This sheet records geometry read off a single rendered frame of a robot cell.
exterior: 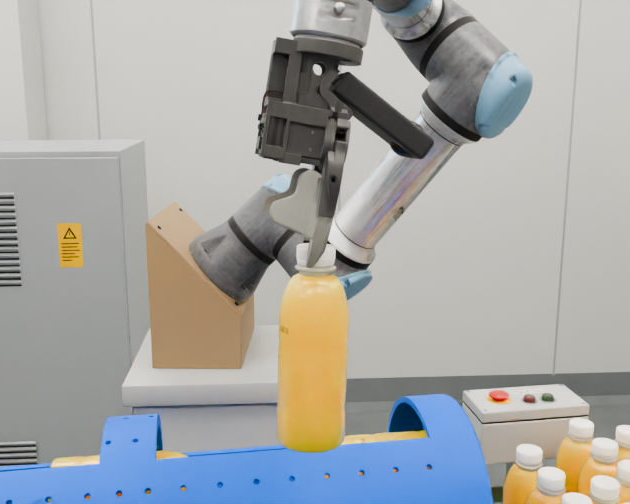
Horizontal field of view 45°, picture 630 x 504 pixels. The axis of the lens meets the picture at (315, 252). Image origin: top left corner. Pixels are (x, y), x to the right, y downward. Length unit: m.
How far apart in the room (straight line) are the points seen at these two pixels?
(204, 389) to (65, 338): 1.35
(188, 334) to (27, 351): 1.36
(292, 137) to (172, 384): 0.72
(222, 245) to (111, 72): 2.46
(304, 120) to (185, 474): 0.45
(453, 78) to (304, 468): 0.60
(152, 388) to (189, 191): 2.47
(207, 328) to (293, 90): 0.73
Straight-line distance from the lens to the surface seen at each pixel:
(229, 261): 1.36
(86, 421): 2.74
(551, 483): 1.17
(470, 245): 3.91
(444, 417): 1.02
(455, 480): 0.98
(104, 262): 2.54
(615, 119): 4.08
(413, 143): 0.75
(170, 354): 1.40
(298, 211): 0.71
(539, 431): 1.42
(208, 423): 1.38
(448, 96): 1.16
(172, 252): 1.35
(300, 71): 0.73
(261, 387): 1.33
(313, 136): 0.72
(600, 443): 1.30
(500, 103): 1.14
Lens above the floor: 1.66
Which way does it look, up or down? 13 degrees down
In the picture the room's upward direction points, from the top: straight up
